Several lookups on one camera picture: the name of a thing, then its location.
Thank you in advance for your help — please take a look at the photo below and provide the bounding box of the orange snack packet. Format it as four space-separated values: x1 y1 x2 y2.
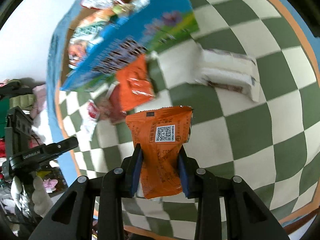
110 54 155 112

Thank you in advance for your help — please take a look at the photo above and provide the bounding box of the green potato chips bag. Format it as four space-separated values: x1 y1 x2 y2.
68 4 134 69

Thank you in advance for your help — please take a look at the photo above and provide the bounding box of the orange QR code packet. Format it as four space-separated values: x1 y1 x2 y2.
126 106 193 199

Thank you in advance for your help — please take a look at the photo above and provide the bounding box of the white beige snack packet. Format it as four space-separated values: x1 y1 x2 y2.
194 45 260 102

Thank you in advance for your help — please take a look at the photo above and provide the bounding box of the pile of clothes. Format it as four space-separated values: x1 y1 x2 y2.
1 80 67 239

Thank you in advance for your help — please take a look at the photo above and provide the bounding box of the red white small packet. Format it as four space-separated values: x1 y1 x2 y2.
80 100 100 141

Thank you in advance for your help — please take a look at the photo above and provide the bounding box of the dark red jerky packet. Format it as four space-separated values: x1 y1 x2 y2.
97 98 127 125

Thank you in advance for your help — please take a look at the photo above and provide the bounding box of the blue milk cardboard box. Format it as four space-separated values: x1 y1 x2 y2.
60 0 199 92

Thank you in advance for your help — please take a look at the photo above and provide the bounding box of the green white checkered mat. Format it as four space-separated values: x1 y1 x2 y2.
55 0 320 240

